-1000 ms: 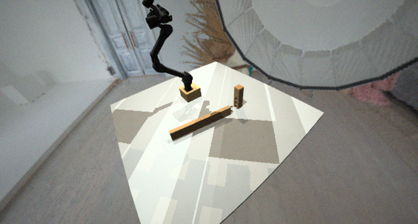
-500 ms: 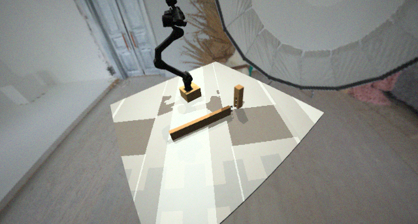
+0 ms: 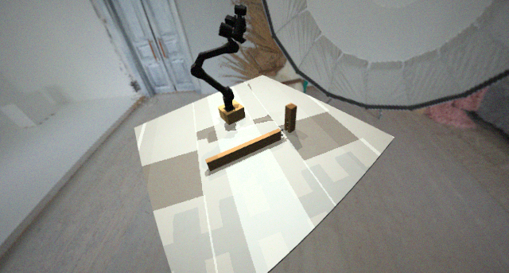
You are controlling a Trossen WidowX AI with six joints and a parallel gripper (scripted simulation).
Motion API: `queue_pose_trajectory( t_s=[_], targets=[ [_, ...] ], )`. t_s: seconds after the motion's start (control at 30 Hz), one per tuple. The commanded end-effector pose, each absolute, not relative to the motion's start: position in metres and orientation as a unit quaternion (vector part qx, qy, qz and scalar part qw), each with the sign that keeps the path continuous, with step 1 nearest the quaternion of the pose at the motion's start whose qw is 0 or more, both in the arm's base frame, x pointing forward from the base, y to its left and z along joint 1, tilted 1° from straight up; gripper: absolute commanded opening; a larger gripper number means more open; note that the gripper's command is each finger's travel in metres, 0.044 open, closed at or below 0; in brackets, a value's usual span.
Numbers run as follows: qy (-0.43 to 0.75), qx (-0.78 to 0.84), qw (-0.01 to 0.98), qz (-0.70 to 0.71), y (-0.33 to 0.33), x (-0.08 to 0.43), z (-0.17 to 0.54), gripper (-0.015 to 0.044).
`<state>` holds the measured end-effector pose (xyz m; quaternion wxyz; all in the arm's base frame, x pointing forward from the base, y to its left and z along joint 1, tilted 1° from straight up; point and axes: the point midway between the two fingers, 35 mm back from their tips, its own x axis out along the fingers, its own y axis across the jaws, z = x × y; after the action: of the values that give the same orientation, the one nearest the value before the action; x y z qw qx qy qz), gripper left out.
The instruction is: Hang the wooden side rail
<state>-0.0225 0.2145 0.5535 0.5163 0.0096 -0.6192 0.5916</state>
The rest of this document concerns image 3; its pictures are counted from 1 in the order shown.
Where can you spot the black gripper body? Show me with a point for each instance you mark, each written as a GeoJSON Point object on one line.
{"type": "Point", "coordinates": [240, 22]}

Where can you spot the brown wooden rail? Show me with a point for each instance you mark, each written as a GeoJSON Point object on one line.
{"type": "Point", "coordinates": [244, 149]}

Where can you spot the brown wooden post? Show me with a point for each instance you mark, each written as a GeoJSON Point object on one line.
{"type": "Point", "coordinates": [290, 117]}

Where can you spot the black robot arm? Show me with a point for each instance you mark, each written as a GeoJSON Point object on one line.
{"type": "Point", "coordinates": [226, 30]}

